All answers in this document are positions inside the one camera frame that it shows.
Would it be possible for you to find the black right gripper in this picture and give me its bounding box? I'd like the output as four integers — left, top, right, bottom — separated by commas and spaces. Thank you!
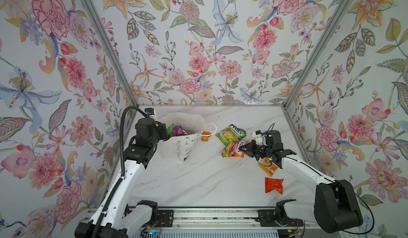
239, 140, 272, 160

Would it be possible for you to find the orange Fox's fruits candy bag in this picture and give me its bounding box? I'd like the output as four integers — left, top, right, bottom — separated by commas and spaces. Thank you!
222, 140, 249, 158

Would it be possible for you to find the green Lay's chips bag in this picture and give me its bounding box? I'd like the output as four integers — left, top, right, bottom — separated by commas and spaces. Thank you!
167, 124, 176, 137

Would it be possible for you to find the magenta purple snack bag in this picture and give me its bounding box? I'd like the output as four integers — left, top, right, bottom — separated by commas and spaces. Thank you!
170, 125, 187, 138

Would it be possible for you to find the white paper gift bag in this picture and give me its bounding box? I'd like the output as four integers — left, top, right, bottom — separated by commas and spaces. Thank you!
159, 112, 217, 163

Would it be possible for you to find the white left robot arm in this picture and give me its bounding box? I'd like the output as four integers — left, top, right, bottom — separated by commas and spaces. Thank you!
74, 118, 168, 238

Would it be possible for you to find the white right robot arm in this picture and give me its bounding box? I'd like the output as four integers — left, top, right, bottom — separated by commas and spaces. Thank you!
239, 130, 363, 233

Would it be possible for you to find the green Fox's spring tea bag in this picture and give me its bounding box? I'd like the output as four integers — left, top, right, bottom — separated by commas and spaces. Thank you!
216, 124, 247, 145

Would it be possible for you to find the yellow orange biscuit packet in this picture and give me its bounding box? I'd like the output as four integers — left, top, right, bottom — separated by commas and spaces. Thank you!
258, 158, 279, 177

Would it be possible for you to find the red orange snack packet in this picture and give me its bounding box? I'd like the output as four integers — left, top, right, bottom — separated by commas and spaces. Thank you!
265, 177, 284, 195

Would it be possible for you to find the small orange candy wrapper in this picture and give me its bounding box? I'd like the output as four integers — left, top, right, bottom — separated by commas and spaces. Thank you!
201, 131, 212, 142

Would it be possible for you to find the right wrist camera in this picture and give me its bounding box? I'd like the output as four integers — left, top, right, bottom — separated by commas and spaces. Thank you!
252, 130, 265, 145

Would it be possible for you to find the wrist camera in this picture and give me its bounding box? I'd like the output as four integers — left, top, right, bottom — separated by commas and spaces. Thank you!
145, 108, 157, 121
252, 130, 265, 145

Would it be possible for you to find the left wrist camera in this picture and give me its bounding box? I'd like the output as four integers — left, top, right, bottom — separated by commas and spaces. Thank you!
145, 108, 157, 121

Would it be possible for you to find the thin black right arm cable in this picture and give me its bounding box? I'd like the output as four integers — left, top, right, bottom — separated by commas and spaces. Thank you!
256, 123, 376, 235

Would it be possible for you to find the black corrugated cable conduit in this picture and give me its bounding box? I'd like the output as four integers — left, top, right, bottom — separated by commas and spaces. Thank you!
90, 106, 149, 238

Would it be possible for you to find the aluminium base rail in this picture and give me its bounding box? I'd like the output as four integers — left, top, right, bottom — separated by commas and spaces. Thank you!
79, 205, 350, 235

